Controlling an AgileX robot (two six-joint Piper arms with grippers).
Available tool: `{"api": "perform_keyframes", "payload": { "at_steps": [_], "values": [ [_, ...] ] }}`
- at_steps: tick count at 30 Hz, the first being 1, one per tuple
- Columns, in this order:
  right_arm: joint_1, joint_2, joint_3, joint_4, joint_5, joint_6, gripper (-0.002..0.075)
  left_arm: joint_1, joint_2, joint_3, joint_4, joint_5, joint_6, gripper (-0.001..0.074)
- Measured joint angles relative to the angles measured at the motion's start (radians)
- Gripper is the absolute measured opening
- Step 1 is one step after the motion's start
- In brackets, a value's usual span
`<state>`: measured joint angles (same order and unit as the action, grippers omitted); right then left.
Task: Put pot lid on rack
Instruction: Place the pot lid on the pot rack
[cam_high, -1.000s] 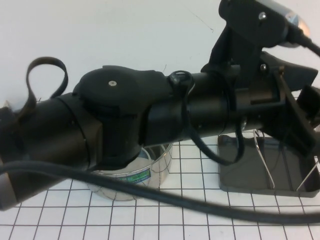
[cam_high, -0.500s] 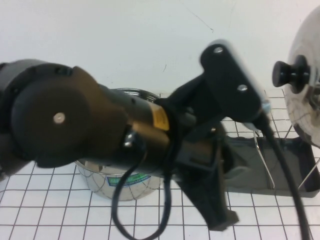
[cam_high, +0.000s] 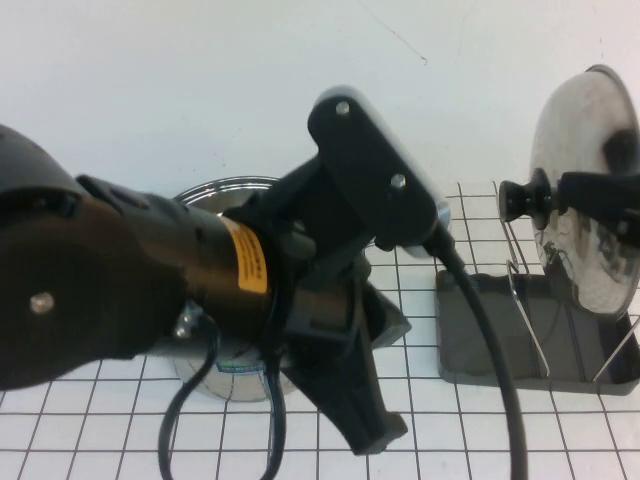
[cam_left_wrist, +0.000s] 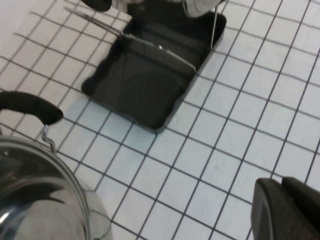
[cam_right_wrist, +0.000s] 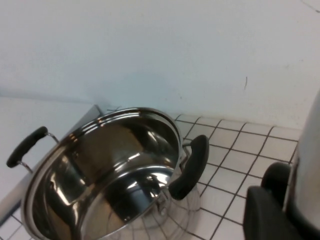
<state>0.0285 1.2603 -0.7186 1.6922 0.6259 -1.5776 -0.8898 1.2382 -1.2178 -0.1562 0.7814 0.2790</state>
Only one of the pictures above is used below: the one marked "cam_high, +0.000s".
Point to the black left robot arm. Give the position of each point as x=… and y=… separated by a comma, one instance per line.
x=75, y=275

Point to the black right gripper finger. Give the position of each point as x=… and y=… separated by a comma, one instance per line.
x=605, y=190

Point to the stainless steel lid black knob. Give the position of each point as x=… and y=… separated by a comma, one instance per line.
x=575, y=125

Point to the white black grid tablecloth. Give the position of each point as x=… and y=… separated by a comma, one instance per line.
x=100, y=425

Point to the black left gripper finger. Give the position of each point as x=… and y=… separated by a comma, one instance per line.
x=385, y=320
x=360, y=400

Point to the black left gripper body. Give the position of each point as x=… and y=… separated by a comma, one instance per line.
x=320, y=300

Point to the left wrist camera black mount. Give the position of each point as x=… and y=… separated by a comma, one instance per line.
x=365, y=160

